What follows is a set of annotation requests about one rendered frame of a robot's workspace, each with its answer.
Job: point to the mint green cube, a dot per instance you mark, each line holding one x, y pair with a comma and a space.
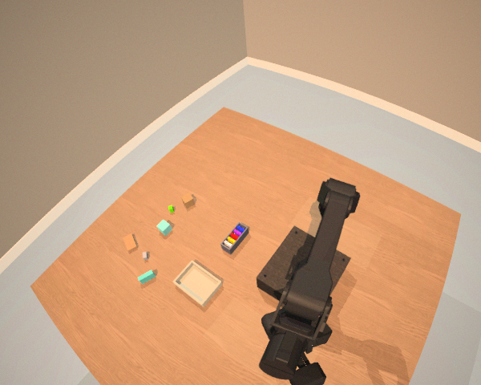
164, 227

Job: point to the mint green rectangular block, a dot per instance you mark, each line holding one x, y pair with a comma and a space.
146, 277

